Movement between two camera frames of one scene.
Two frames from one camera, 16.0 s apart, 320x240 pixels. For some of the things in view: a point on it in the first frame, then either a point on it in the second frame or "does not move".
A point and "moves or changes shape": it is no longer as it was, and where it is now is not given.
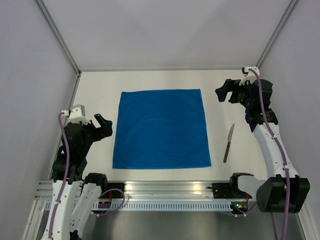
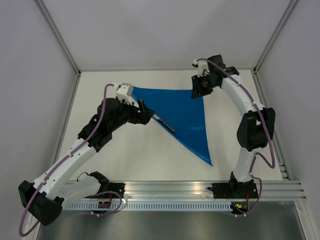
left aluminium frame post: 49,20 does not move
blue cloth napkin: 164,128 moves or changes shape
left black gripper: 105,130 to 142,117
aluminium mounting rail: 148,190 does not move
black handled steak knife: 229,139 to 164,123
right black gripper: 233,86 to 196,90
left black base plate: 115,194 does not move
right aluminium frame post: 276,32 does not move
